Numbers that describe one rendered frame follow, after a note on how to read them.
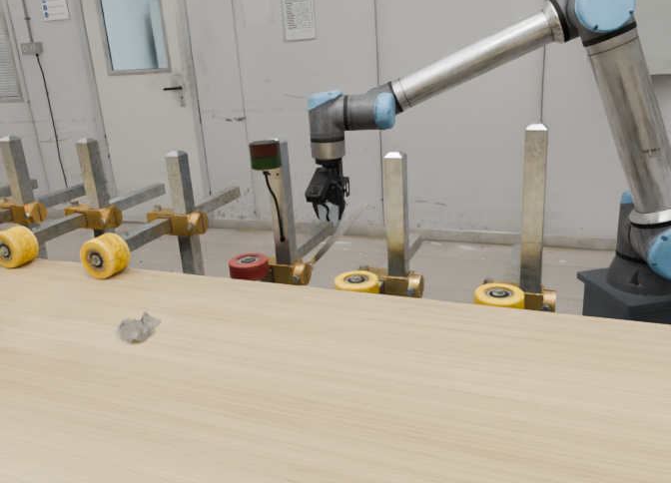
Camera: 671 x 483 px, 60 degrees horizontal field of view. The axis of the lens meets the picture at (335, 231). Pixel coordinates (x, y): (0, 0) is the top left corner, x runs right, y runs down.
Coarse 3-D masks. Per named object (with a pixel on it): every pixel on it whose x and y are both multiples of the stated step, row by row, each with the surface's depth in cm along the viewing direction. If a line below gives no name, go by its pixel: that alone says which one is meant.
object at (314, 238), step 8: (320, 224) 154; (328, 224) 154; (312, 232) 148; (320, 232) 148; (328, 232) 152; (304, 240) 142; (312, 240) 143; (320, 240) 148; (304, 248) 139; (312, 248) 144; (272, 272) 125; (264, 280) 122; (272, 280) 125
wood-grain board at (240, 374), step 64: (0, 320) 99; (64, 320) 97; (192, 320) 94; (256, 320) 93; (320, 320) 91; (384, 320) 90; (448, 320) 89; (512, 320) 87; (576, 320) 86; (0, 384) 79; (64, 384) 78; (128, 384) 77; (192, 384) 76; (256, 384) 75; (320, 384) 74; (384, 384) 73; (448, 384) 73; (512, 384) 72; (576, 384) 71; (640, 384) 70; (0, 448) 66; (64, 448) 65; (128, 448) 65; (192, 448) 64; (256, 448) 63; (320, 448) 63; (384, 448) 62; (448, 448) 61; (512, 448) 61; (576, 448) 60; (640, 448) 60
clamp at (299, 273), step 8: (272, 256) 129; (272, 264) 125; (280, 264) 124; (296, 264) 124; (304, 264) 124; (280, 272) 124; (288, 272) 124; (296, 272) 123; (304, 272) 123; (280, 280) 125; (288, 280) 124; (296, 280) 123; (304, 280) 124
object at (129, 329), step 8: (144, 312) 93; (128, 320) 94; (136, 320) 91; (144, 320) 93; (152, 320) 94; (160, 320) 95; (120, 328) 92; (128, 328) 90; (136, 328) 90; (144, 328) 92; (152, 328) 91; (128, 336) 89; (136, 336) 88; (144, 336) 89
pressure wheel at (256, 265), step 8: (240, 256) 120; (248, 256) 118; (256, 256) 120; (264, 256) 119; (232, 264) 116; (240, 264) 116; (248, 264) 115; (256, 264) 115; (264, 264) 116; (232, 272) 116; (240, 272) 115; (248, 272) 115; (256, 272) 115; (264, 272) 117; (256, 280) 116
